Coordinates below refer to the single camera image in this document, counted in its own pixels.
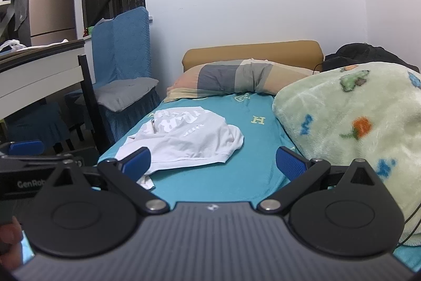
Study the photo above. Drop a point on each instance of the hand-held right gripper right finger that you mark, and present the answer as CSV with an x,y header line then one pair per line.
x,y
289,163

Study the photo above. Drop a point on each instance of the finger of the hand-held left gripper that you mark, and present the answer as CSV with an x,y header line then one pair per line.
x,y
26,148

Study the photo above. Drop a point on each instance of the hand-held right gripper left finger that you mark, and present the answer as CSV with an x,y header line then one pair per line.
x,y
138,163

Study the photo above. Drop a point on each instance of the white shirt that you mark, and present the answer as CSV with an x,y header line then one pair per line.
x,y
194,139

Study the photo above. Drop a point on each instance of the person's left hand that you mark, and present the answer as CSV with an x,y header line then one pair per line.
x,y
8,236

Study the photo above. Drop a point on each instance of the stool with blue cover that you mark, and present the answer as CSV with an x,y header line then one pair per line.
x,y
36,123

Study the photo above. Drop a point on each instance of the teal printed bed sheet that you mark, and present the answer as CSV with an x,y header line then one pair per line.
x,y
250,149

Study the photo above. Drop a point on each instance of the grey seat cushion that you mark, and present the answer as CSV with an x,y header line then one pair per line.
x,y
126,91

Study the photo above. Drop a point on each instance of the white table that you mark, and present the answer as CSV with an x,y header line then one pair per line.
x,y
36,70

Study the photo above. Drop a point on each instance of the green printed fleece blanket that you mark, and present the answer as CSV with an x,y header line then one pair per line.
x,y
355,116

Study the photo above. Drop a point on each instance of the checked pillow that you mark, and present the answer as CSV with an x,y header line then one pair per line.
x,y
230,78

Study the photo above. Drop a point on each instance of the white plastic bag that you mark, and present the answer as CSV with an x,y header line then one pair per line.
x,y
11,45

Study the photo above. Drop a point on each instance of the chair with blue cover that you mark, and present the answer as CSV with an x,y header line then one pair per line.
x,y
121,50

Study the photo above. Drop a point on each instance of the tan padded headboard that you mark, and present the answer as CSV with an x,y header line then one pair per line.
x,y
250,52

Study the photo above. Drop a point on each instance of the black clothing pile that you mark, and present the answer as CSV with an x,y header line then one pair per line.
x,y
358,55

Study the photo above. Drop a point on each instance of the grey hanging cloth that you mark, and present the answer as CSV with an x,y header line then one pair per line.
x,y
22,4

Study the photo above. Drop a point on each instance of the brown refrigerator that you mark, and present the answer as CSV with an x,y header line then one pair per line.
x,y
52,4

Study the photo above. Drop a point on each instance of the black wooden frame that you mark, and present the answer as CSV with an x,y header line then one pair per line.
x,y
92,103

